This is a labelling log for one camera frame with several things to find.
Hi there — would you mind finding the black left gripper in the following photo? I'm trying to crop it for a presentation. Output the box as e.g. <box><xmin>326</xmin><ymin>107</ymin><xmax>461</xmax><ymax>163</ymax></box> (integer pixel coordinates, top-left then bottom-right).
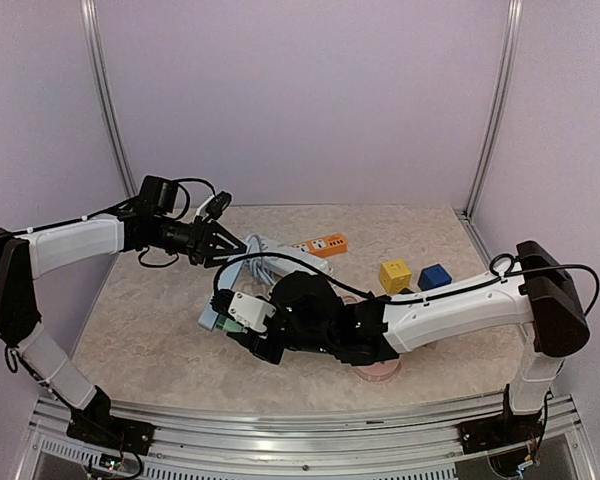
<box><xmin>154</xmin><ymin>214</ymin><xmax>247</xmax><ymax>267</ymax></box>

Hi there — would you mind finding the light blue power strip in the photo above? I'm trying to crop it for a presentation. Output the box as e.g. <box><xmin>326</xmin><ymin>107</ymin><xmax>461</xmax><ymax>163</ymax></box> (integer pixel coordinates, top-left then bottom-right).
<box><xmin>198</xmin><ymin>261</ymin><xmax>243</xmax><ymax>331</ymax></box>

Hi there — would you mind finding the light green plug adapter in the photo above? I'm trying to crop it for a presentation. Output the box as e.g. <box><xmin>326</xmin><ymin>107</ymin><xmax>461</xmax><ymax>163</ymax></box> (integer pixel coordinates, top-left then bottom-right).
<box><xmin>215</xmin><ymin>315</ymin><xmax>245</xmax><ymax>333</ymax></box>

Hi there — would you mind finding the long white power strip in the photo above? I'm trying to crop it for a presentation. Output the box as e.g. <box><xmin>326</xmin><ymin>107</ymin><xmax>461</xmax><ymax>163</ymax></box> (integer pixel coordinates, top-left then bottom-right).
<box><xmin>244</xmin><ymin>234</ymin><xmax>331</xmax><ymax>286</ymax></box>

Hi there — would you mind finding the yellow cube adapter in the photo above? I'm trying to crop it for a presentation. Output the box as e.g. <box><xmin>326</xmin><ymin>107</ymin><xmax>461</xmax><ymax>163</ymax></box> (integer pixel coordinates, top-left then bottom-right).
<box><xmin>378</xmin><ymin>259</ymin><xmax>412</xmax><ymax>295</ymax></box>

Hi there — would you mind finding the blue cube adapter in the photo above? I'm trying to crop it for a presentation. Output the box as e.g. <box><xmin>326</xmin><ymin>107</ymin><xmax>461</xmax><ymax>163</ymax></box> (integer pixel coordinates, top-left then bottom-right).
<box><xmin>417</xmin><ymin>264</ymin><xmax>452</xmax><ymax>291</ymax></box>

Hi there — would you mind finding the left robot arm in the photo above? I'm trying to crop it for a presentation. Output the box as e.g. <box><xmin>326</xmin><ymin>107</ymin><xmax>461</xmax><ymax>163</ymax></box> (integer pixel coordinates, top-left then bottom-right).
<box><xmin>0</xmin><ymin>176</ymin><xmax>246</xmax><ymax>445</ymax></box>

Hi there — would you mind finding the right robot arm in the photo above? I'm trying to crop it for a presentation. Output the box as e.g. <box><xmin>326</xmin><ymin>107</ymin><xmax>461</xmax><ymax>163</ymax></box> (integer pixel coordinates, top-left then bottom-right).
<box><xmin>213</xmin><ymin>240</ymin><xmax>590</xmax><ymax>444</ymax></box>

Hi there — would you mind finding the pink round socket hub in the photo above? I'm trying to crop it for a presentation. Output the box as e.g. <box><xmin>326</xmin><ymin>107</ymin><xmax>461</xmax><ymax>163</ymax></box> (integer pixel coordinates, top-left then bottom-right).
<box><xmin>354</xmin><ymin>360</ymin><xmax>400</xmax><ymax>383</ymax></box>

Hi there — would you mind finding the orange power strip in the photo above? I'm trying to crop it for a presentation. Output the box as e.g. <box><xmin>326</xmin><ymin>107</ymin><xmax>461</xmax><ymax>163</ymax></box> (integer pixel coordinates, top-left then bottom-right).
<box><xmin>292</xmin><ymin>234</ymin><xmax>348</xmax><ymax>258</ymax></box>

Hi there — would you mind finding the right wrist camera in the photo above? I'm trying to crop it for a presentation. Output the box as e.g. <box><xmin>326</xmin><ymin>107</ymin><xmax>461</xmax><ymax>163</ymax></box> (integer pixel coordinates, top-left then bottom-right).
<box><xmin>229</xmin><ymin>292</ymin><xmax>276</xmax><ymax>334</ymax></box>

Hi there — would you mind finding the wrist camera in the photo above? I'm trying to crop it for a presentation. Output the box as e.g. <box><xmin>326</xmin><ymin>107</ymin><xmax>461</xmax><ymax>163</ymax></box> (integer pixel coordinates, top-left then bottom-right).
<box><xmin>229</xmin><ymin>292</ymin><xmax>276</xmax><ymax>334</ymax></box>
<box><xmin>195</xmin><ymin>191</ymin><xmax>232</xmax><ymax>221</ymax></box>

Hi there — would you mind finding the light blue coiled cable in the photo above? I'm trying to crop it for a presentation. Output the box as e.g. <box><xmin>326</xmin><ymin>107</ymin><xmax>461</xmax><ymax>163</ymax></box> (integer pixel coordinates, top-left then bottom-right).
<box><xmin>243</xmin><ymin>239</ymin><xmax>276</xmax><ymax>289</ymax></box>

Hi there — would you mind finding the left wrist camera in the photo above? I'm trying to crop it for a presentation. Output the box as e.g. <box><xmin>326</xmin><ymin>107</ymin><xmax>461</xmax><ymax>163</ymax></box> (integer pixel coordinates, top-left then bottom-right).
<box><xmin>195</xmin><ymin>191</ymin><xmax>232</xmax><ymax>221</ymax></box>

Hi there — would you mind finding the aluminium front rail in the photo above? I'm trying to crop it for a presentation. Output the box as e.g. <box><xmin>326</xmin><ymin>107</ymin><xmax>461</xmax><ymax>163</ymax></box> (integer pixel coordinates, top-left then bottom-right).
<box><xmin>15</xmin><ymin>394</ymin><xmax>600</xmax><ymax>479</ymax></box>

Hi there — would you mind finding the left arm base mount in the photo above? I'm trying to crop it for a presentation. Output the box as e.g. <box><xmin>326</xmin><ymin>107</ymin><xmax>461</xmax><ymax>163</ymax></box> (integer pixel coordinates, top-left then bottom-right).
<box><xmin>66</xmin><ymin>410</ymin><xmax>156</xmax><ymax>455</ymax></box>

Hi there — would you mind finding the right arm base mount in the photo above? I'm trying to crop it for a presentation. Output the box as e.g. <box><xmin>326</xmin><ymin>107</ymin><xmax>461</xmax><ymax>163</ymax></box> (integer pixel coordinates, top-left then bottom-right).
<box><xmin>457</xmin><ymin>396</ymin><xmax>542</xmax><ymax>454</ymax></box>

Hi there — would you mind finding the left aluminium frame post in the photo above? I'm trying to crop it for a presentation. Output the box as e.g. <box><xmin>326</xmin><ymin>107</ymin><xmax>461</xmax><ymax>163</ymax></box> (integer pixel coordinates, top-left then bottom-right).
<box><xmin>80</xmin><ymin>0</ymin><xmax>137</xmax><ymax>197</ymax></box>

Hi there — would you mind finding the aluminium frame post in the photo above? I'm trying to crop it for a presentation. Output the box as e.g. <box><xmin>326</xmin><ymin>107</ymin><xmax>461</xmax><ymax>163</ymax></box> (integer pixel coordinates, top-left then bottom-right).
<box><xmin>462</xmin><ymin>0</ymin><xmax>524</xmax><ymax>223</ymax></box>
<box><xmin>80</xmin><ymin>0</ymin><xmax>137</xmax><ymax>197</ymax></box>

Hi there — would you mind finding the right aluminium frame post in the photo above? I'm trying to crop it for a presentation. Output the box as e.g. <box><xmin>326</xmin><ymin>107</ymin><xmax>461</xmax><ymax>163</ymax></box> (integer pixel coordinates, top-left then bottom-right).
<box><xmin>462</xmin><ymin>0</ymin><xmax>524</xmax><ymax>223</ymax></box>

